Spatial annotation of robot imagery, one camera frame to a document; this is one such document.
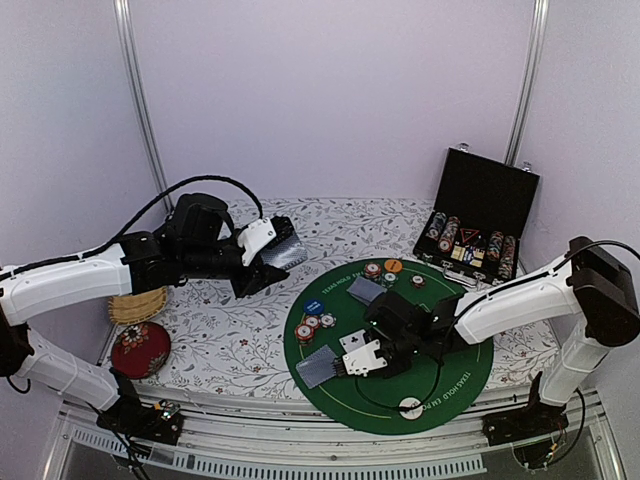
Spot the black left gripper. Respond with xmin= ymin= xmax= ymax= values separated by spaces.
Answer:
xmin=182 ymin=228 xmax=290 ymax=298

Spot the red floral round cushion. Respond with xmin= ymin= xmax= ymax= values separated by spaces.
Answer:
xmin=111 ymin=322 xmax=171 ymax=380

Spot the single red five chip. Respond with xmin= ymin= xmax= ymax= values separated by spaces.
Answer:
xmin=303 ymin=316 xmax=321 ymax=330

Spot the woven bamboo basket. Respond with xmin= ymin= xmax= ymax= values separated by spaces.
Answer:
xmin=108 ymin=287 xmax=168 ymax=326

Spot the face-down card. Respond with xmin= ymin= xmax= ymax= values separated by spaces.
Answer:
xmin=347 ymin=276 xmax=387 ymax=305
xmin=296 ymin=345 xmax=346 ymax=389

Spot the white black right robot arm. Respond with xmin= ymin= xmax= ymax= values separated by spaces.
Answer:
xmin=343 ymin=236 xmax=639 ymax=445

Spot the orange blind button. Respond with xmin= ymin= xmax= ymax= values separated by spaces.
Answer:
xmin=384 ymin=258 xmax=403 ymax=274

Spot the black poker chip case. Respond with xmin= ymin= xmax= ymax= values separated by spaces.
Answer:
xmin=413 ymin=148 xmax=540 ymax=285

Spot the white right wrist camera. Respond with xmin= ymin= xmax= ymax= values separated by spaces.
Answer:
xmin=332 ymin=340 xmax=388 ymax=377

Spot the blue blind button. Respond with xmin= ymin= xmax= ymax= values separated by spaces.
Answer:
xmin=303 ymin=298 xmax=325 ymax=316

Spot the aluminium frame post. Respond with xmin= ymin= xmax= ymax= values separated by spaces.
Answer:
xmin=504 ymin=0 xmax=550 ymax=166
xmin=113 ymin=0 xmax=168 ymax=193

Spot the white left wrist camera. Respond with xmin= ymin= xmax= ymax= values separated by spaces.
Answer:
xmin=237 ymin=216 xmax=296 ymax=267

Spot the floral white table cloth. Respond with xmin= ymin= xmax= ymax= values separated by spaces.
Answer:
xmin=97 ymin=198 xmax=561 ymax=401

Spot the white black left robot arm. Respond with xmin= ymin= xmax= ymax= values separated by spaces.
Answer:
xmin=1 ymin=193 xmax=296 ymax=439

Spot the right aluminium frame post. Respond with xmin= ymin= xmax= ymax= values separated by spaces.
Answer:
xmin=504 ymin=0 xmax=550 ymax=166

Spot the dark maroon chip stack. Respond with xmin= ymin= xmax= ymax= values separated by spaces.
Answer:
xmin=410 ymin=274 xmax=426 ymax=288

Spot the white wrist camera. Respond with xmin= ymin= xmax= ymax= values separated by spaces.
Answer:
xmin=237 ymin=216 xmax=296 ymax=267
xmin=332 ymin=340 xmax=388 ymax=377

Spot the left aluminium frame post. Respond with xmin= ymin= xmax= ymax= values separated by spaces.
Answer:
xmin=113 ymin=0 xmax=168 ymax=193

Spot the green white chip stack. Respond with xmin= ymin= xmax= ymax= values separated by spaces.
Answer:
xmin=380 ymin=272 xmax=398 ymax=289

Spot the white dealer button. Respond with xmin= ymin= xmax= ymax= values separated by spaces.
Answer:
xmin=398 ymin=397 xmax=424 ymax=421

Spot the round green poker mat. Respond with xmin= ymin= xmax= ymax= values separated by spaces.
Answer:
xmin=284 ymin=261 xmax=494 ymax=435

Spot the blue playing card deck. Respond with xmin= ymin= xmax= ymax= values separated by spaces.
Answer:
xmin=260 ymin=234 xmax=308 ymax=271

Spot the two of clubs card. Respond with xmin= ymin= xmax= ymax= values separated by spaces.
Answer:
xmin=340 ymin=329 xmax=372 ymax=354

